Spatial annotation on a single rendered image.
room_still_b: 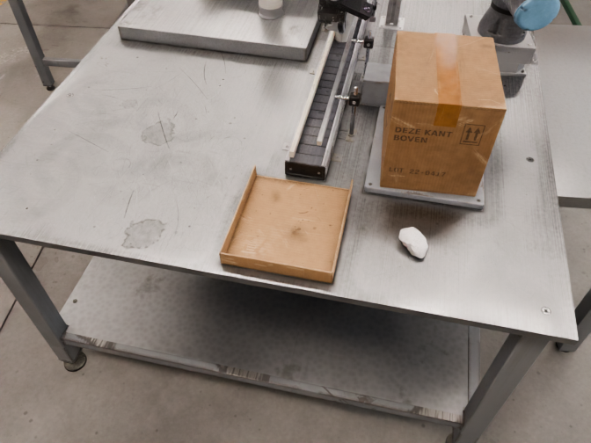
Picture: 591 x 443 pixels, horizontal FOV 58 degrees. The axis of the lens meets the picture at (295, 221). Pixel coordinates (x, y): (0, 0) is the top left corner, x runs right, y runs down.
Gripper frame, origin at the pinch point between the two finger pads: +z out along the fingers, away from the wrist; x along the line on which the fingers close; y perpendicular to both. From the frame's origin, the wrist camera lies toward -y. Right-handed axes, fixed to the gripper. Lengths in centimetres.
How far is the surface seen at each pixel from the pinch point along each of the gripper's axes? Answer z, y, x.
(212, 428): 31, 22, 134
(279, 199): -25, 5, 64
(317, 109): -13.0, 1.7, 33.7
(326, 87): -7.4, 0.9, 23.9
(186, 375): 39, 38, 120
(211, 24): 6.9, 46.9, -0.9
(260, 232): -31, 7, 75
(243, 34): 4.6, 34.1, 3.0
